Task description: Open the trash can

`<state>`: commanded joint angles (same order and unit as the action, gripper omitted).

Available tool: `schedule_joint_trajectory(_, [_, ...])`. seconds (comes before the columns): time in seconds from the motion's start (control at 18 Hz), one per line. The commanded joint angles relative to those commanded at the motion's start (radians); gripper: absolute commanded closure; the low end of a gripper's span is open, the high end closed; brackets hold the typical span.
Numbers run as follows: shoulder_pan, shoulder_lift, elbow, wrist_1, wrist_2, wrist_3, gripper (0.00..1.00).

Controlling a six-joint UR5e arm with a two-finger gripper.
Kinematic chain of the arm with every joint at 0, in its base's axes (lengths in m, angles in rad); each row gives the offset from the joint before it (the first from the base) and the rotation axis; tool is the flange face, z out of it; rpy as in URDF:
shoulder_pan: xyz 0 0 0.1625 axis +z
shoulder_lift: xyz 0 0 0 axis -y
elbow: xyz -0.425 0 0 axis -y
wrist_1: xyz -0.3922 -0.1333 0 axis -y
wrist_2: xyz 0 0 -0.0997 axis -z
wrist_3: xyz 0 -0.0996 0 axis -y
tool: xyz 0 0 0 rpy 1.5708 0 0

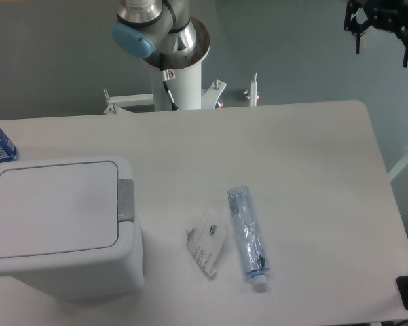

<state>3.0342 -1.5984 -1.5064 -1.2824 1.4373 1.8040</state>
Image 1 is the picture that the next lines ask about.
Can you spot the grey trash can push button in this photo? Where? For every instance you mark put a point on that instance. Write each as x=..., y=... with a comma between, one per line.
x=125, y=200

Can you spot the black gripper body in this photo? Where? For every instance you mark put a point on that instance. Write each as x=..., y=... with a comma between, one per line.
x=391, y=16

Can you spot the clear plastic packaging bag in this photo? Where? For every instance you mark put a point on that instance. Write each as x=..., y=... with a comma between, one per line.
x=205, y=239

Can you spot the crushed clear plastic bottle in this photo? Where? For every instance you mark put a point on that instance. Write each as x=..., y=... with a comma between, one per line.
x=247, y=232

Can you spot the white plastic trash can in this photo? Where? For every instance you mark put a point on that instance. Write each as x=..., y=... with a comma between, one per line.
x=59, y=228

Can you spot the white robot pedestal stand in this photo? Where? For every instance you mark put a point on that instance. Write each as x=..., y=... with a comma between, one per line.
x=176, y=77

